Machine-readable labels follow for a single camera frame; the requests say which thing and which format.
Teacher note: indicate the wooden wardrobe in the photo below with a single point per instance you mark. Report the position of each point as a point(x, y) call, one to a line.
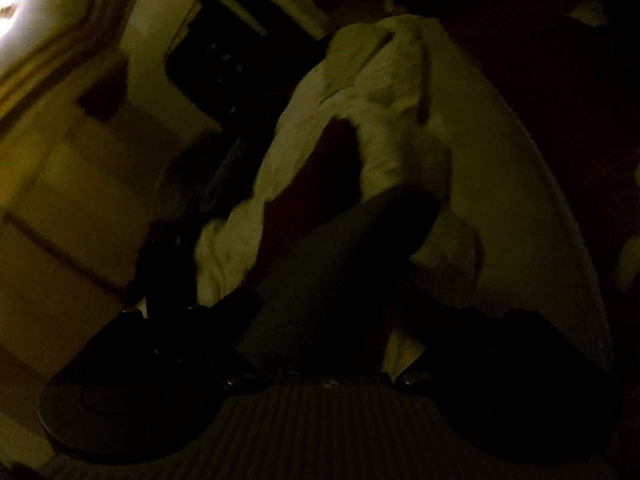
point(75, 185)

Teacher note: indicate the dark fuzzy garment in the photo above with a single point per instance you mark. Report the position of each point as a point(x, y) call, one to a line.
point(340, 260)

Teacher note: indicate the dark red cloth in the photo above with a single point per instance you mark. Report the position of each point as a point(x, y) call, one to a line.
point(310, 185)

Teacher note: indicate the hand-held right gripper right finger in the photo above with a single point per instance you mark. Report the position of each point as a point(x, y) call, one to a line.
point(415, 317)

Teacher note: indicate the black clothing pile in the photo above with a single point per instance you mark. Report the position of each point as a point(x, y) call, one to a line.
point(170, 255)

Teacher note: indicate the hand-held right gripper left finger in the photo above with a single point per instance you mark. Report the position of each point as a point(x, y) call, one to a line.
point(240, 310)

